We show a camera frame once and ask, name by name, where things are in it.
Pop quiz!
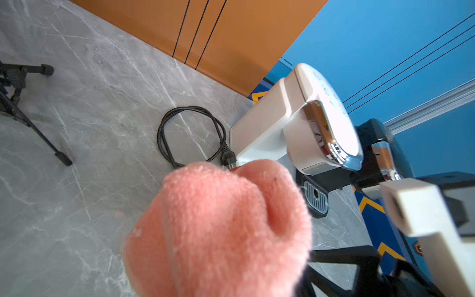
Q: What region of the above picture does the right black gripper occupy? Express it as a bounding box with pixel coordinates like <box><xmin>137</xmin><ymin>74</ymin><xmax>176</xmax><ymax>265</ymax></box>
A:
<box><xmin>296</xmin><ymin>246</ymin><xmax>444</xmax><ymax>297</ymax></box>

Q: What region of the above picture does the pink towel cloth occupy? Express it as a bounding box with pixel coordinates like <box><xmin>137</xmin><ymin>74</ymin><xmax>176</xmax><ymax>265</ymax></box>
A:
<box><xmin>122</xmin><ymin>160</ymin><xmax>312</xmax><ymax>297</ymax></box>

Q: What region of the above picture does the red Nespresso coffee machine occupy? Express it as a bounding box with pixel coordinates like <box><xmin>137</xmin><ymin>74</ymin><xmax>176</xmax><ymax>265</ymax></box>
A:
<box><xmin>230</xmin><ymin>166</ymin><xmax>244</xmax><ymax>173</ymax></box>

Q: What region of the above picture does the black coffee machine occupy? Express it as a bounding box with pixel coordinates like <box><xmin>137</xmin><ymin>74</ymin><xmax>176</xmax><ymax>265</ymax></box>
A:
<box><xmin>295</xmin><ymin>119</ymin><xmax>414</xmax><ymax>219</ymax></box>

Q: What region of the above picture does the white coffee machine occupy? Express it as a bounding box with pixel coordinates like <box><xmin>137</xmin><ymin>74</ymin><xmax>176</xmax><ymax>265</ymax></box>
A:
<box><xmin>230</xmin><ymin>63</ymin><xmax>364</xmax><ymax>176</ymax></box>

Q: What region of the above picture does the black microphone on tripod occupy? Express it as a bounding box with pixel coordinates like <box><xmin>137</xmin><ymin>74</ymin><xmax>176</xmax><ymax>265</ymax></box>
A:
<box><xmin>0</xmin><ymin>61</ymin><xmax>74</xmax><ymax>167</ymax></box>

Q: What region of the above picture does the black coiled power cable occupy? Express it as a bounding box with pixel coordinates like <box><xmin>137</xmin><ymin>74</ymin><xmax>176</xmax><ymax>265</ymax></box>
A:
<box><xmin>156</xmin><ymin>105</ymin><xmax>238</xmax><ymax>170</ymax></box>

